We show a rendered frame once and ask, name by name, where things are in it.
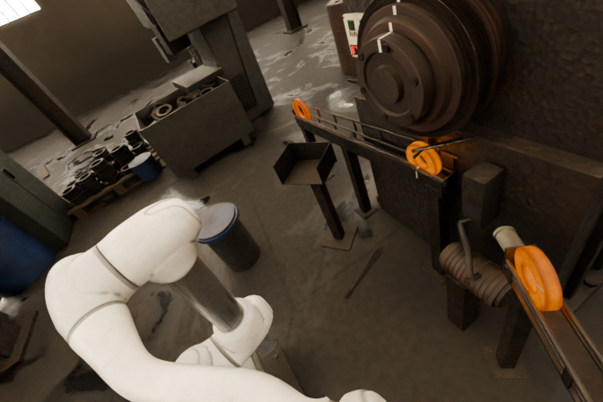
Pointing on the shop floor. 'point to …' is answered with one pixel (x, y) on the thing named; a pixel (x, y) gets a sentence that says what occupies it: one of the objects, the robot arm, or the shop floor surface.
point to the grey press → (191, 17)
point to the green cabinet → (33, 205)
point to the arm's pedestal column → (281, 368)
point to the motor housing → (494, 276)
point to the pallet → (107, 175)
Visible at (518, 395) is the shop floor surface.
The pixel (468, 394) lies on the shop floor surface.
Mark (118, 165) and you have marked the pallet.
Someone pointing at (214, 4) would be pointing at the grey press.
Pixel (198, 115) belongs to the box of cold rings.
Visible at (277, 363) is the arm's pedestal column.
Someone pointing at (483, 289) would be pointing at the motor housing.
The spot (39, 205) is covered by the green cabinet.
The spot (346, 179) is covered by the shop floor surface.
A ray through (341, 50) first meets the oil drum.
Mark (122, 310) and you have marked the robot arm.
